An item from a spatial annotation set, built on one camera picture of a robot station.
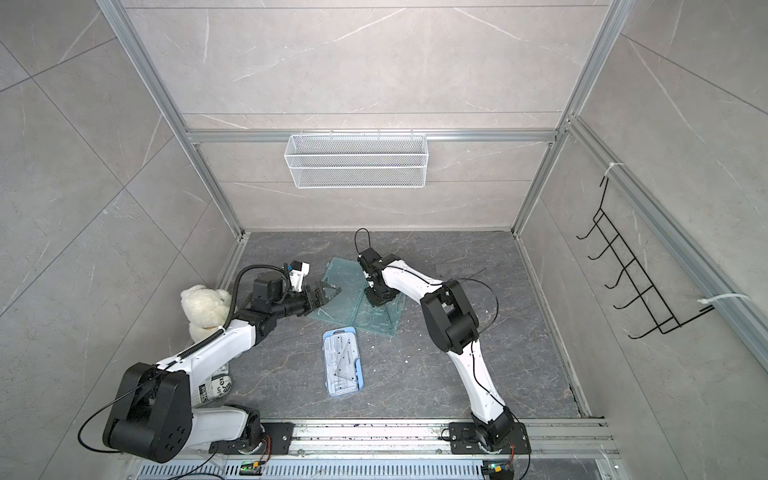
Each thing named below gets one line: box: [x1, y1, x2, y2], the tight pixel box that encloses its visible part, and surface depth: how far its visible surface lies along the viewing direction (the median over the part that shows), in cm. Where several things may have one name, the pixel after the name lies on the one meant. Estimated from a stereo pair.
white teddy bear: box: [180, 285, 232, 343], surface depth 79 cm
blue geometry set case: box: [322, 327, 365, 397], surface depth 86 cm
